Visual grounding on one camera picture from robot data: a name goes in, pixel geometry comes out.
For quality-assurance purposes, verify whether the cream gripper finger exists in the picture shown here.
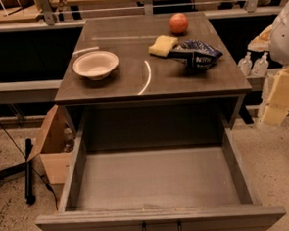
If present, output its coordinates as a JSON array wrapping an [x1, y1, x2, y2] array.
[[258, 67, 289, 129]]

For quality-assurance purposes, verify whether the blue chip bag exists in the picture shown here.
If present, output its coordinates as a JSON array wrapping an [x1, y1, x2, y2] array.
[[168, 39, 223, 71]]

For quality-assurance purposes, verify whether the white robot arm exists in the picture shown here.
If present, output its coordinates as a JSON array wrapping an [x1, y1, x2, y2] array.
[[257, 0, 289, 131]]

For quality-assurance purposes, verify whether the grey cabinet with top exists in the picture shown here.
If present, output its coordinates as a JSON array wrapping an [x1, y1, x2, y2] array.
[[55, 15, 251, 150]]

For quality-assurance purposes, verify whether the open grey top drawer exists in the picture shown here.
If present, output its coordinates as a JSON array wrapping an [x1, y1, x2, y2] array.
[[36, 111, 286, 231]]

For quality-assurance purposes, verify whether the right clear plastic bottle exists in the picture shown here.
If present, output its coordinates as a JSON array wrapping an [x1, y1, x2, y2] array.
[[251, 52, 269, 77]]

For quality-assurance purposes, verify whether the clear plastic bottle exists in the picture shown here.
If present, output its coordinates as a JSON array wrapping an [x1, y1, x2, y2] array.
[[237, 51, 253, 76], [251, 52, 269, 77]]

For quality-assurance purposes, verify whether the left clear plastic bottle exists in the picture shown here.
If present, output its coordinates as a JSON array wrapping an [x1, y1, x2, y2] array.
[[237, 51, 253, 76]]

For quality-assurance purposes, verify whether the red apple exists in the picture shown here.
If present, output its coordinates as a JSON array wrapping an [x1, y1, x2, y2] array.
[[169, 13, 189, 34]]

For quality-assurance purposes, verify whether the yellow sponge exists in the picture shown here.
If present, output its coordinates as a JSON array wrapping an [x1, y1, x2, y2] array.
[[148, 35, 178, 58]]

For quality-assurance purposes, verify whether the white bowl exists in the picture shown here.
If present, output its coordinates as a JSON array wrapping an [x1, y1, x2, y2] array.
[[72, 51, 119, 80]]

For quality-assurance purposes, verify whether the cardboard box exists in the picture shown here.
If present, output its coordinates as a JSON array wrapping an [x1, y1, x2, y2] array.
[[27, 105, 74, 184]]

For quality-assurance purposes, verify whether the black stand leg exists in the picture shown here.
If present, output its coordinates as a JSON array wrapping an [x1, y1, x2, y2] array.
[[0, 137, 38, 207]]

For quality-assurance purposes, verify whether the black cable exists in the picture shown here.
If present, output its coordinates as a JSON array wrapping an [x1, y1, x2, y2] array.
[[0, 107, 60, 215]]

